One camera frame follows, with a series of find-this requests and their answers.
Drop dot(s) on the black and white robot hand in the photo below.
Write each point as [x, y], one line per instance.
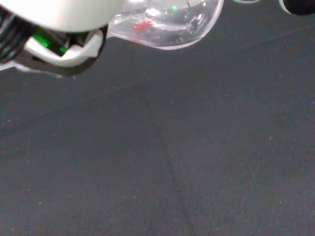
[61, 19]

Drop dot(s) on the black table cloth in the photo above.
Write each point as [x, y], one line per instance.
[157, 147]

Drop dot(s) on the clear glass beaker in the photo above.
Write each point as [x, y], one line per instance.
[299, 6]

